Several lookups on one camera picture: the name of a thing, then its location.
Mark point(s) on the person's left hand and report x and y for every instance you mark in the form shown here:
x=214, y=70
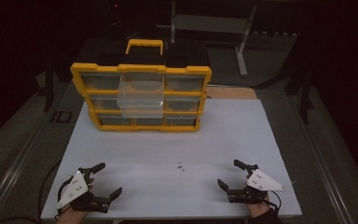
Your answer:
x=71, y=212

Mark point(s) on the yellow black organizer box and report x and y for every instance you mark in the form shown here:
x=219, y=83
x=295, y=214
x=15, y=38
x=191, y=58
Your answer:
x=143, y=70

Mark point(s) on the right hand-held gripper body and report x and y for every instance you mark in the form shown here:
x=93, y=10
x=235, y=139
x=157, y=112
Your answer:
x=262, y=182

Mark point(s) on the person's right hand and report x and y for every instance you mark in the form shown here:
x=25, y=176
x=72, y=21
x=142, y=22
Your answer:
x=258, y=209

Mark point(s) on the closed clear organizer drawers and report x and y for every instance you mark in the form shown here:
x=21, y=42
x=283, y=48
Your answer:
x=101, y=81

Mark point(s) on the grey metal stand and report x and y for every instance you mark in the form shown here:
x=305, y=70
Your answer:
x=211, y=23

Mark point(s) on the brown cardboard sheet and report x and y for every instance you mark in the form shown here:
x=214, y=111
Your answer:
x=230, y=92

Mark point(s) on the dark tripod stand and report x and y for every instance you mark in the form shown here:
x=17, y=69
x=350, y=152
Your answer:
x=304, y=93

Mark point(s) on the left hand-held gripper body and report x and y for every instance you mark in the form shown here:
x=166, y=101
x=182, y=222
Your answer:
x=76, y=189

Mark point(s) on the clear plastic drawer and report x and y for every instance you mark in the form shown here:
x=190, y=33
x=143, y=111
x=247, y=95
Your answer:
x=141, y=95

